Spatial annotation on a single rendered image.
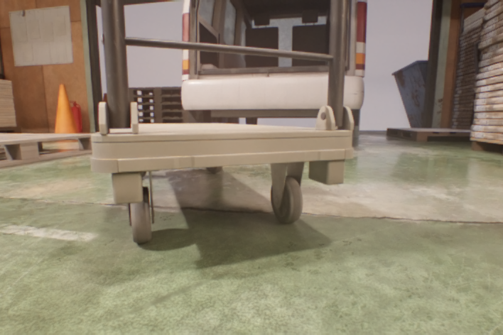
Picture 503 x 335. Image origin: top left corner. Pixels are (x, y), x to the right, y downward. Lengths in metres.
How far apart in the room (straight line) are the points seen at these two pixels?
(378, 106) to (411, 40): 1.33
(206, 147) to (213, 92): 2.01
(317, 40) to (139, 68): 4.24
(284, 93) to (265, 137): 1.87
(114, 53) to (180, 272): 0.30
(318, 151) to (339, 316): 0.22
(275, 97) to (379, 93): 4.22
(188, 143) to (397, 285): 0.33
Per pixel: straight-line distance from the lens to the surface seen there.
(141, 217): 0.50
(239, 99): 2.32
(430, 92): 4.63
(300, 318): 0.36
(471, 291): 0.49
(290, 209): 0.57
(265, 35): 4.41
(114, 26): 0.39
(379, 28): 6.50
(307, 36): 4.37
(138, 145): 0.37
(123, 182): 0.38
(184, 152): 0.38
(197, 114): 2.63
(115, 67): 0.39
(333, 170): 0.47
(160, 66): 6.98
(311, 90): 2.27
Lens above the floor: 0.22
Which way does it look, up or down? 10 degrees down
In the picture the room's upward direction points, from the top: straight up
